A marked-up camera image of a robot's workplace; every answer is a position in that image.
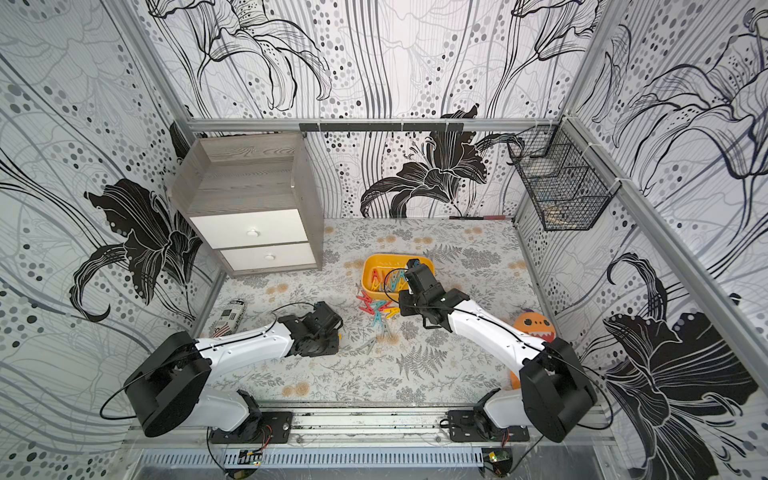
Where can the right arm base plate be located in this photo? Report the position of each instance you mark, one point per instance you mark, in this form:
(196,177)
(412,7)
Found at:
(467,426)

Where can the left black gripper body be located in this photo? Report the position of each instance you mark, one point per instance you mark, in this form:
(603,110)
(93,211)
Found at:
(326,345)

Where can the red clothespin in pile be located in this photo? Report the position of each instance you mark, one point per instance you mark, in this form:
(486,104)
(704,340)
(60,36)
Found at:
(378,308)

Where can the white cable duct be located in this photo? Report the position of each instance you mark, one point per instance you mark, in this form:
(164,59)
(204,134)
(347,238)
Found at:
(322,458)

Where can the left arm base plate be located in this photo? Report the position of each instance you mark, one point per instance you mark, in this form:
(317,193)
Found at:
(270,427)

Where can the wooden two-drawer cabinet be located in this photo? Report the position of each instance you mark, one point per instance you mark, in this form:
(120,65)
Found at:
(252,199)

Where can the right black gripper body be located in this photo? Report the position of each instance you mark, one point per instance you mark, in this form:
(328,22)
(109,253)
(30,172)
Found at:
(417,279)

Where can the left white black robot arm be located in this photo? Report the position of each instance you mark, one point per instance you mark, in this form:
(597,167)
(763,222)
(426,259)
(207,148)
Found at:
(174,386)

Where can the black wire wall basket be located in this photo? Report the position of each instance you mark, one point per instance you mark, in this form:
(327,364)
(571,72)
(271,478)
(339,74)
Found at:
(565,189)

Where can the yellow plastic storage box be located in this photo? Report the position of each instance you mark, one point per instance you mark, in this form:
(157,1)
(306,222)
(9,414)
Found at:
(392,269)

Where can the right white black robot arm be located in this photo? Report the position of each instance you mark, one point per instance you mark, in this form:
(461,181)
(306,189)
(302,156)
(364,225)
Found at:
(554,392)

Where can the orange monster plush toy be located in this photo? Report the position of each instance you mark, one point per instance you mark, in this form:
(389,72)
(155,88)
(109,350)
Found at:
(535,324)

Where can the red-handled screwdriver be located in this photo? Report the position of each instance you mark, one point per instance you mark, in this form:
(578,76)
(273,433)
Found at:
(480,218)

